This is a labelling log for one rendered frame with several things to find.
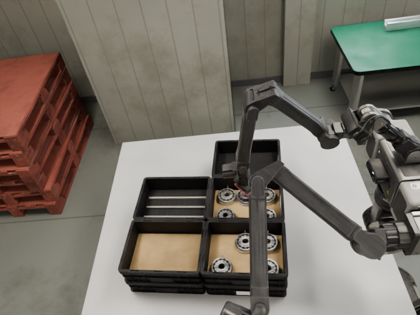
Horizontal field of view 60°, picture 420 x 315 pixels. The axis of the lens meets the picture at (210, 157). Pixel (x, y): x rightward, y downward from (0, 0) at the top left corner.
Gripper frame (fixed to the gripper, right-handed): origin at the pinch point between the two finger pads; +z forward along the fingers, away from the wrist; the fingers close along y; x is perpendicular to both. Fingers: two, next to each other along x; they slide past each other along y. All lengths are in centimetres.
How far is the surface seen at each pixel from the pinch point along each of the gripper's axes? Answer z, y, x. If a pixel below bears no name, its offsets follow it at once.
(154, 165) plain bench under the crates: 32, -85, -11
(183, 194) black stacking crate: 20.3, -39.8, -15.6
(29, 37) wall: 9, -325, -6
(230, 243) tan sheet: 21.0, 4.4, -17.8
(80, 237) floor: 100, -131, -77
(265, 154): 22, -28, 41
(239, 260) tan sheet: 21.1, 14.7, -21.4
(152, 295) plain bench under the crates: 33, -8, -63
